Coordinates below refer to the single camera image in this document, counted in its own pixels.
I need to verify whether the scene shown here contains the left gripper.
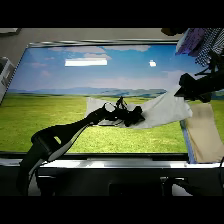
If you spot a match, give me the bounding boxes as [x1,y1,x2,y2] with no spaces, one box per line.
[114,105,146,128]

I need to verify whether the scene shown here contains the white T-shirt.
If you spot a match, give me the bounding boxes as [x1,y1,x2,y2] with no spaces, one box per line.
[84,90,194,130]

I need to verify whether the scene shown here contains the blue garment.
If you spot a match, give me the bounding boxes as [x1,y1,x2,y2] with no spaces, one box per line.
[179,119,197,164]

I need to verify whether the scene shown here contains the beige garment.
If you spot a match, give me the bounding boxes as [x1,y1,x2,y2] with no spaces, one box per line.
[184,102,224,164]

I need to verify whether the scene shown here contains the purple garment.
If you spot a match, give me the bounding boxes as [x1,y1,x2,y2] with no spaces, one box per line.
[175,27,207,57]

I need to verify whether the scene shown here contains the black white checked garment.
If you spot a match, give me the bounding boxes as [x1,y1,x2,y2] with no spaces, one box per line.
[194,27,224,67]

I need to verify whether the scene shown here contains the silver frame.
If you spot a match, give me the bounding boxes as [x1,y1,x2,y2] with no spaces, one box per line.
[0,152,224,197]

